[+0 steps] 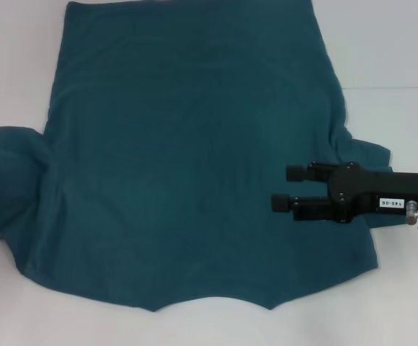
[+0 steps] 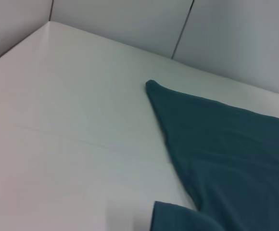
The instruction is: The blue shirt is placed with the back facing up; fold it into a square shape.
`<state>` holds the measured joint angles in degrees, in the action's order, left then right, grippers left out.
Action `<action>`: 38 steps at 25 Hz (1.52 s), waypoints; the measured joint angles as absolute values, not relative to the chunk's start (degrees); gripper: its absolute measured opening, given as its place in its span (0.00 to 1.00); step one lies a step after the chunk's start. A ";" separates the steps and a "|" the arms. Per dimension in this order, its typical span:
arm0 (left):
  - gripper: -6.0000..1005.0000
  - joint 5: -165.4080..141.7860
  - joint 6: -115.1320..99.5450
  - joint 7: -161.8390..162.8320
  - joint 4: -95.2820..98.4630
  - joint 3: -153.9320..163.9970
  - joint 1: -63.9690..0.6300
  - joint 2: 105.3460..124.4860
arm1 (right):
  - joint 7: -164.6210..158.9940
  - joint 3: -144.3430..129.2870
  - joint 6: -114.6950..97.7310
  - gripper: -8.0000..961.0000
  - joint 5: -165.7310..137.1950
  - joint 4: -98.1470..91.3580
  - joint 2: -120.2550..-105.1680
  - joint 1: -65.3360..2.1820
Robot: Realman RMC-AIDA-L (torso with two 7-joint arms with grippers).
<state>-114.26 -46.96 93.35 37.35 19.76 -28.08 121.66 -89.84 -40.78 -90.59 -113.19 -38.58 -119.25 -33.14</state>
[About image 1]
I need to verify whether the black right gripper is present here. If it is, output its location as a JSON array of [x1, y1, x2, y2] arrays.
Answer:
[[271, 161, 418, 225]]

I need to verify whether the blue shirt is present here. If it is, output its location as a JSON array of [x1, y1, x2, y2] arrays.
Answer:
[[0, 0, 393, 314]]

